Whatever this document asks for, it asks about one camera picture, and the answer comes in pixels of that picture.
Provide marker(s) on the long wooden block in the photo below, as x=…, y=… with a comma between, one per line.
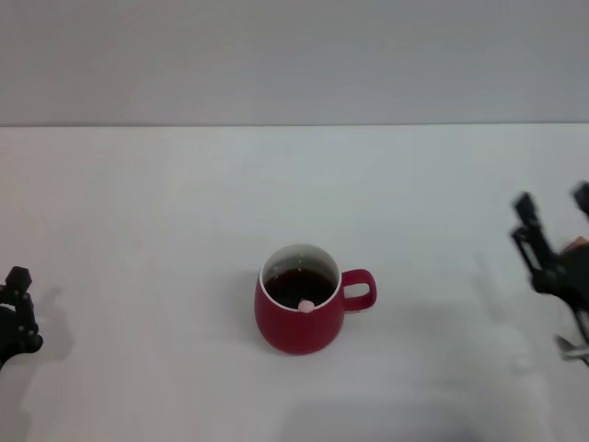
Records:
x=575, y=244

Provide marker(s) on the red ceramic mug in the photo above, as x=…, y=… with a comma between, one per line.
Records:
x=296, y=329

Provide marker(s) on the dark brown coffee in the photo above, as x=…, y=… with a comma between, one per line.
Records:
x=296, y=285

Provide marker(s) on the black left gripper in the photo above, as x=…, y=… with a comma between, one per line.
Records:
x=9, y=333

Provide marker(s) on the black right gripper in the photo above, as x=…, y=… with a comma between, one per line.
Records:
x=568, y=281

